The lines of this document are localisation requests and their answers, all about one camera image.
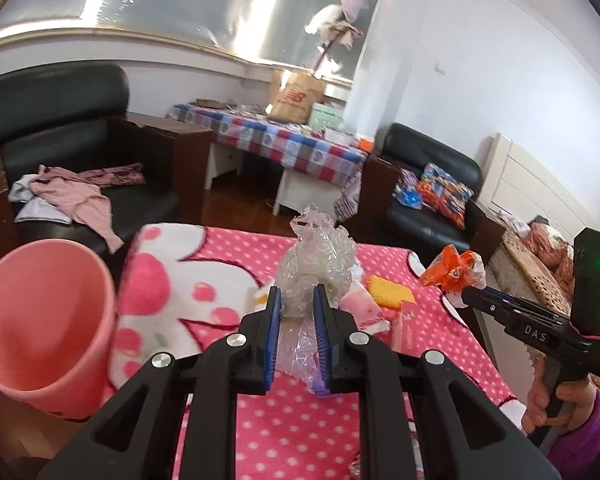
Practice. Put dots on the white hanging cloth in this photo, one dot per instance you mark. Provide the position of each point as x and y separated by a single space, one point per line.
330 20

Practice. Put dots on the pink tissue packet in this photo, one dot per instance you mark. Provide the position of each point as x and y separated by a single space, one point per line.
362 305

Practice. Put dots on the beige woven bed mat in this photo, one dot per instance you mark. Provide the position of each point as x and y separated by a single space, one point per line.
530 270

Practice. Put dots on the large window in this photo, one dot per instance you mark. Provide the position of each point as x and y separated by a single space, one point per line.
155 0

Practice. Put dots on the brown paper shopping bag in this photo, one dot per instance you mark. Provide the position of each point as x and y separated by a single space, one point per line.
295 97

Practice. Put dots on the brown wooden bedside cabinet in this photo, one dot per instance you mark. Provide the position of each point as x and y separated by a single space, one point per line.
485 230

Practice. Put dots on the long red and white box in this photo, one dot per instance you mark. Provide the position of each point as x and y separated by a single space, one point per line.
404 334

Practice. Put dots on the small black leather armchair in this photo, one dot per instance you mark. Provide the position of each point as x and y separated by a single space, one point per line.
425 232

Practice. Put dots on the dark wooden end table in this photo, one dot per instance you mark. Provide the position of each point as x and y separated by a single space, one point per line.
377 185

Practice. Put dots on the yellow sponge packet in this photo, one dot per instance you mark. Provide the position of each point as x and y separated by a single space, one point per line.
390 290

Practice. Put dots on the pink garment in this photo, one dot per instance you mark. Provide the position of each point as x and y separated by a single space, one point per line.
80 195

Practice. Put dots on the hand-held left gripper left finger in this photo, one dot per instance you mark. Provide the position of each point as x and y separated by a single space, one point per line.
273 330

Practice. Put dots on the orange plastic wrapper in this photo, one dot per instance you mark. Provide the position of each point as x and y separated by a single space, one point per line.
445 270

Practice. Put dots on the checked tablecloth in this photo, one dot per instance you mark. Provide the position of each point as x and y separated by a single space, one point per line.
260 135

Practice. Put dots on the clear plastic wrap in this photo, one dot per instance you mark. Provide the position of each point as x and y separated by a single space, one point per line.
315 260

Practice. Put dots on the person's right hand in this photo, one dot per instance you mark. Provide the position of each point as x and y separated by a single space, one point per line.
575 402

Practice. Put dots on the large black leather armchair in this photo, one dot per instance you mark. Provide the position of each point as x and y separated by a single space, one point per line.
55 105

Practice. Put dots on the dark wooden side cabinet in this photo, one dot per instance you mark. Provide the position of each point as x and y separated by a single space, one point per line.
180 160

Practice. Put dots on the floral quilt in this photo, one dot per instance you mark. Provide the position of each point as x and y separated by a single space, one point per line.
550 242

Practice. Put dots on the pink polka dot blanket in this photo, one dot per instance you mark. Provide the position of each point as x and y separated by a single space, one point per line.
290 430

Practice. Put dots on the small orange box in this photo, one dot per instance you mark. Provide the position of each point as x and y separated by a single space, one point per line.
366 143

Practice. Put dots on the white table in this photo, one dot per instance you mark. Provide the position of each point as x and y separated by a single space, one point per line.
305 195

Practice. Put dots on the blue plastic bag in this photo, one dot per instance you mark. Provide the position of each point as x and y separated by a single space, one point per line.
410 197

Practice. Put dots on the white headboard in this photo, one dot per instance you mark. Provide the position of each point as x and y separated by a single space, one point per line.
530 180

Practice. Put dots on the striped hanging cloth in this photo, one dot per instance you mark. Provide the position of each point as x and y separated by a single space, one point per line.
349 200

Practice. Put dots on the colourful printed cushion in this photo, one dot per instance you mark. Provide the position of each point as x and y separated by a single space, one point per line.
447 192

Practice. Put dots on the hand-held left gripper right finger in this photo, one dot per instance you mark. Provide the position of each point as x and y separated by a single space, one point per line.
322 330

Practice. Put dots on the pale green box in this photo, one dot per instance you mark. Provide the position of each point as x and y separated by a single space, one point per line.
325 116

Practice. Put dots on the person's right forearm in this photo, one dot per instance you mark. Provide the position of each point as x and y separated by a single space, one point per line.
595 442

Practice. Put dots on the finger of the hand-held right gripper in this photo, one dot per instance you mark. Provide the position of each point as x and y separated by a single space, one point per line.
495 305

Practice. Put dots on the pink plastic bucket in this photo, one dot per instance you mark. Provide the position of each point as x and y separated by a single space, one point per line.
40 320

